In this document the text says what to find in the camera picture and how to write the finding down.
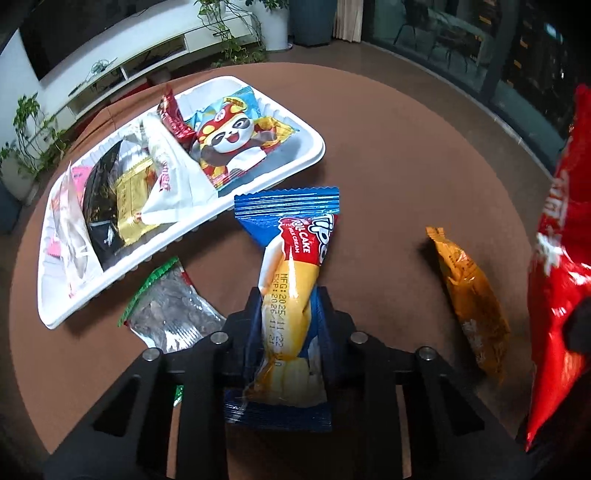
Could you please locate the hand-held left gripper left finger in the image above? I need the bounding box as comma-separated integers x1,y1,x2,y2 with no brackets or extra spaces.
44,286,266,480

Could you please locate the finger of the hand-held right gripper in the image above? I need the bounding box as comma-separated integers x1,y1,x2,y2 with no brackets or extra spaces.
563,295,591,357

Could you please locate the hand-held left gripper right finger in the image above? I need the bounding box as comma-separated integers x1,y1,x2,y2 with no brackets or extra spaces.
314,285,532,480

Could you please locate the blue roll cake packet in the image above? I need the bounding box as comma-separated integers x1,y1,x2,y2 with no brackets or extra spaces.
223,186,341,432

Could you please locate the large red snack bag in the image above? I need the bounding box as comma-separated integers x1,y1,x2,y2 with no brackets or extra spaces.
524,84,591,453

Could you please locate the white plastic tray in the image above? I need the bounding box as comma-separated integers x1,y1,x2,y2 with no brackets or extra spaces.
37,76,326,330

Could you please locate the panda print snack packet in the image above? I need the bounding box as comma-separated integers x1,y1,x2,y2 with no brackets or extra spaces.
187,87,296,191

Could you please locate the black snack packet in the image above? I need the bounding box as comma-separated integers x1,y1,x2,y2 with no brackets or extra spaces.
83,138,127,271

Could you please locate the green-edged clear snack packet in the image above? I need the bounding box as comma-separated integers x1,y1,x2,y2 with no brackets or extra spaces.
117,256,228,407

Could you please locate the orange snack packet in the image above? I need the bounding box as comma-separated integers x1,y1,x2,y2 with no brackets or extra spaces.
425,226,512,385

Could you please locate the brown tablecloth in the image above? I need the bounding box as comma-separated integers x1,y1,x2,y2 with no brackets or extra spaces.
9,62,550,467

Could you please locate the gold snack packet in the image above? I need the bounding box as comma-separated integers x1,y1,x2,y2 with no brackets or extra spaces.
113,157,160,245

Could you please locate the pink and white snack packet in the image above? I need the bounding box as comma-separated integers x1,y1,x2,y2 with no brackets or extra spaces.
44,161,105,301

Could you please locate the small dark red snack packet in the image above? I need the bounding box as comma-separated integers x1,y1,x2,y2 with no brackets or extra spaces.
157,88,197,151

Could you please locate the trailing vine plant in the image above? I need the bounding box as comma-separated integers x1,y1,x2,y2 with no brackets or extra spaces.
194,0,291,69

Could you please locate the white TV console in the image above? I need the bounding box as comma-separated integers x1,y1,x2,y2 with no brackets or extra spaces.
39,11,259,132

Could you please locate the leafy plant in white pot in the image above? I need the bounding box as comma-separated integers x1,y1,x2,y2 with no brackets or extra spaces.
0,93,71,202

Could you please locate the dark outdoor chair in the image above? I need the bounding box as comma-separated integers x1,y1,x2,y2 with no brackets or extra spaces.
444,25,484,71
393,0,434,47

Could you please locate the tall white plant pot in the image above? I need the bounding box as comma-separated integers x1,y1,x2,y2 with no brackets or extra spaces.
252,0,295,51

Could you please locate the dark blue plant pot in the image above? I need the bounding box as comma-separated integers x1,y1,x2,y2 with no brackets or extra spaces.
291,0,338,47

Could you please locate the beige curtain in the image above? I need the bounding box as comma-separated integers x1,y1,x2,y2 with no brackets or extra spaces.
333,0,365,44

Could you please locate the black television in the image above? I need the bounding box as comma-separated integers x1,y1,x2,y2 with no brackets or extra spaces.
18,0,199,83

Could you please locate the tangle of cables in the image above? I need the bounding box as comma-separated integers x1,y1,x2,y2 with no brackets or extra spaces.
69,56,120,95

